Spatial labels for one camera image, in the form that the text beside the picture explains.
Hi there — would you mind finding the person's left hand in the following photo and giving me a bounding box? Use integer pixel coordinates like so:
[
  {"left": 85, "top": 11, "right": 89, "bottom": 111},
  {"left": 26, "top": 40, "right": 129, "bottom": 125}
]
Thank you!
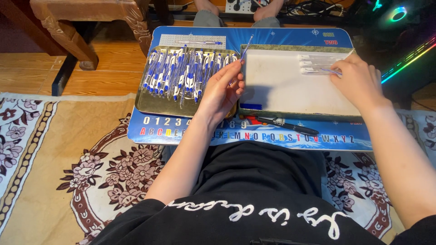
[{"left": 196, "top": 59, "right": 246, "bottom": 122}]

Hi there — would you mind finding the black shirt with white lettering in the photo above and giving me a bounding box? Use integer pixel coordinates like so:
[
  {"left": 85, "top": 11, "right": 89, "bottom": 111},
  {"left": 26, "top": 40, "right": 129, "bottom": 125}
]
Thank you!
[{"left": 90, "top": 141, "right": 436, "bottom": 245}]

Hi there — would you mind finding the person's right hand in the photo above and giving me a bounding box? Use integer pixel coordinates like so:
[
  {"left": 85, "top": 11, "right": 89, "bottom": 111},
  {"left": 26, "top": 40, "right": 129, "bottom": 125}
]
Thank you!
[{"left": 329, "top": 53, "right": 392, "bottom": 111}]

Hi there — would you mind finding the black computer case with lights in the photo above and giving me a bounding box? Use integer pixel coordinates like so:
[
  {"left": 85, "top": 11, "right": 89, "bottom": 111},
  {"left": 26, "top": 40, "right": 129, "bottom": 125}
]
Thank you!
[{"left": 352, "top": 0, "right": 436, "bottom": 103}]

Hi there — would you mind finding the carved wooden bench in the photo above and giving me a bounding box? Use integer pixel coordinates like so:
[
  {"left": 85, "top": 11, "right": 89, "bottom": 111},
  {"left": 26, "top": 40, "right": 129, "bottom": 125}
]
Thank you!
[{"left": 0, "top": 0, "right": 153, "bottom": 71}]

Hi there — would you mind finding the gold metal tray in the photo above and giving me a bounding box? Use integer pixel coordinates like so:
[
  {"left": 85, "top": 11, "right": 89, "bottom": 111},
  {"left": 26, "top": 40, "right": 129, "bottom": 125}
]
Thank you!
[{"left": 135, "top": 45, "right": 240, "bottom": 119}]

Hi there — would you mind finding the white power strip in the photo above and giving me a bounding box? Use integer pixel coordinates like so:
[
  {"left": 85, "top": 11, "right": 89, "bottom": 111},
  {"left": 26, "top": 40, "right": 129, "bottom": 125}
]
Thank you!
[{"left": 225, "top": 0, "right": 270, "bottom": 14}]

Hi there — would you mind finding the pile of blue white pens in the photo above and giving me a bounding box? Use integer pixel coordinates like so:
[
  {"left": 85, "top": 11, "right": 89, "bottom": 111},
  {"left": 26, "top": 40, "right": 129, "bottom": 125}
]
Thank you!
[{"left": 142, "top": 45, "right": 239, "bottom": 109}]

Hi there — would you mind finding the bundle of black cables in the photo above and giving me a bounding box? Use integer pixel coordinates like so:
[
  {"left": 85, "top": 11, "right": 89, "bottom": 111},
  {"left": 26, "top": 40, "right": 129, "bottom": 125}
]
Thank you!
[{"left": 281, "top": 0, "right": 345, "bottom": 17}]

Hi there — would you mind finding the blue printed lap desk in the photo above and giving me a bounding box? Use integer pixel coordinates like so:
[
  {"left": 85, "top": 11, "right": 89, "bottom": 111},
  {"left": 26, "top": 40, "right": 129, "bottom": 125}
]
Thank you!
[{"left": 127, "top": 26, "right": 373, "bottom": 152}]

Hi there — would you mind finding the black metal bar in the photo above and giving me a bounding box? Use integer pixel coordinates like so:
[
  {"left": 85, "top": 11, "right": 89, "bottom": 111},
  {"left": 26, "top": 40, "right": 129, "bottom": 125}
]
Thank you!
[{"left": 51, "top": 53, "right": 79, "bottom": 97}]

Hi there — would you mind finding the white box with green rim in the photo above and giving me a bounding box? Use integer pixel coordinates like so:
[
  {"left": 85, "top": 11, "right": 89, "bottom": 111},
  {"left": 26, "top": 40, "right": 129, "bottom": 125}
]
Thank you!
[{"left": 238, "top": 44, "right": 363, "bottom": 122}]

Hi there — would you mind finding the black marker pen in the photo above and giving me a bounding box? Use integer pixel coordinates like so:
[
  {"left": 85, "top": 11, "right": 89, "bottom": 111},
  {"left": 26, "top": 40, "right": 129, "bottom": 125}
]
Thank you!
[{"left": 256, "top": 116, "right": 320, "bottom": 136}]

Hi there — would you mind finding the floral beige floor mat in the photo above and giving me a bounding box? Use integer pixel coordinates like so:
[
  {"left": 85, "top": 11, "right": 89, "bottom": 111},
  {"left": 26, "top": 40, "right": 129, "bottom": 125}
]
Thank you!
[{"left": 0, "top": 92, "right": 436, "bottom": 245}]

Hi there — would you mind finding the single blue white pen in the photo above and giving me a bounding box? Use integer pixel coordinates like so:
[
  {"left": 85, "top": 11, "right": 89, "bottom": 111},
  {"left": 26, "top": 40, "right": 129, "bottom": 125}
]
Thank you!
[{"left": 175, "top": 40, "right": 223, "bottom": 45}]

